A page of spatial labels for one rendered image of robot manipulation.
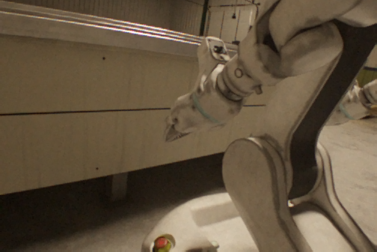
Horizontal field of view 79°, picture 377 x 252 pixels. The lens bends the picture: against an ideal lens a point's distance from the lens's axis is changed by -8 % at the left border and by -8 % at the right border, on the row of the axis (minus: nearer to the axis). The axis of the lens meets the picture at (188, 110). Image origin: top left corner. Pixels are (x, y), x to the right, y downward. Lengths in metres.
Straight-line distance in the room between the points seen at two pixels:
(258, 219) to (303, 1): 0.40
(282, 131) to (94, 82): 0.65
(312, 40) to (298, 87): 0.24
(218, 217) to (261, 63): 0.60
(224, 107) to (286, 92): 0.19
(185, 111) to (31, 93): 0.59
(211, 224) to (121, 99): 0.55
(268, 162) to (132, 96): 0.65
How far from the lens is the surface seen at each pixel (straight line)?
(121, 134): 1.02
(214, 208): 0.79
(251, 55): 0.30
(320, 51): 0.27
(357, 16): 0.28
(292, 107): 0.51
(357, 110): 0.74
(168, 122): 0.46
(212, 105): 0.37
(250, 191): 0.53
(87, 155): 1.00
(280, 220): 0.51
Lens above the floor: 0.78
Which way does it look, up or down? 13 degrees down
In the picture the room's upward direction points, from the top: 9 degrees clockwise
